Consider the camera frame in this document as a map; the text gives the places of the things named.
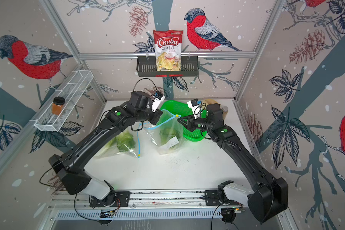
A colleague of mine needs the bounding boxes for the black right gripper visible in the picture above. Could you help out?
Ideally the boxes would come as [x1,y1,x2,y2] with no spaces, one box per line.
[177,113,214,134]

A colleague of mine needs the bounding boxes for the chinese cabbage front dark leaves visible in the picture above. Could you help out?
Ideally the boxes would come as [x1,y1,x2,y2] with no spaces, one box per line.
[116,130,136,153]

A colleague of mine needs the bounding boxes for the clear zipper bag blue zip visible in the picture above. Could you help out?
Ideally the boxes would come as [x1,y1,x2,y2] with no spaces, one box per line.
[94,128,140,159]

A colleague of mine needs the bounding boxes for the chinese cabbage light green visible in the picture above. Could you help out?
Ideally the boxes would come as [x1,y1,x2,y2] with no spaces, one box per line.
[100,138,117,154]

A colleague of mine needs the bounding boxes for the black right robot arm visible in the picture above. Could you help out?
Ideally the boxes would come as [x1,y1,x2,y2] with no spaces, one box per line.
[178,115,288,223]

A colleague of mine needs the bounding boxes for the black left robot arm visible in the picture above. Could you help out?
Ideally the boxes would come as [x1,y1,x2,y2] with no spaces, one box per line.
[49,106,163,200]

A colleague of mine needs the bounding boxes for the red cassava chips bag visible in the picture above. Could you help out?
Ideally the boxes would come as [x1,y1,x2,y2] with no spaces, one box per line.
[153,30,183,71]

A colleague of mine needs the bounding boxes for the green plastic basket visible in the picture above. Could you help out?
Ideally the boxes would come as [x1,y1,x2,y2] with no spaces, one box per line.
[161,100,204,142]

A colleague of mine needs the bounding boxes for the bamboo steamer yellow bands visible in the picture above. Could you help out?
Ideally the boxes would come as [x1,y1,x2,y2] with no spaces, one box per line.
[202,99,218,105]

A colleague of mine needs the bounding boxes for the small clear spice bottle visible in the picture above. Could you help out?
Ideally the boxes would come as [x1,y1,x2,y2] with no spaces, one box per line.
[220,106,229,120]

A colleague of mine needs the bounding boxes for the orange spice jar black lid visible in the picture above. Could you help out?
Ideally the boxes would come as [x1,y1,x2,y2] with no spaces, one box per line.
[51,96,65,116]

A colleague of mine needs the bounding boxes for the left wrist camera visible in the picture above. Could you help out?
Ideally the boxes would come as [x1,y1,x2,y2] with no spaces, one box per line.
[128,91,151,109]

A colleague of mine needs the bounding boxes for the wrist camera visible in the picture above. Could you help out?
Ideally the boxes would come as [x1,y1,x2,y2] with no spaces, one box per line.
[206,103,224,125]
[128,91,151,109]

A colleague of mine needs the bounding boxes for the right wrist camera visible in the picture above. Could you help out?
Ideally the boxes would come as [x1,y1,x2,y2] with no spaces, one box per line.
[206,103,224,125]

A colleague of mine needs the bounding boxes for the black wall basket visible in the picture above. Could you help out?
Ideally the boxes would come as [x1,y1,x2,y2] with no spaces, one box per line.
[136,56,199,78]

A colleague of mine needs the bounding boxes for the aluminium rail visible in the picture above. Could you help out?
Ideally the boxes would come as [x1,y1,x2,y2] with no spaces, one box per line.
[50,187,285,208]

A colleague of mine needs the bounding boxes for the white wire shelf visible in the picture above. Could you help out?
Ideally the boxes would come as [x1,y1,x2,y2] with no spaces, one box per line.
[34,70,94,132]

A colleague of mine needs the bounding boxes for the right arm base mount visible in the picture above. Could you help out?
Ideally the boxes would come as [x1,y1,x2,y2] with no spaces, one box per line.
[201,180,242,207]

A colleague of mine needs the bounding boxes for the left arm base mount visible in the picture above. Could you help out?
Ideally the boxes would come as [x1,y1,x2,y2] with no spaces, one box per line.
[89,190,131,209]

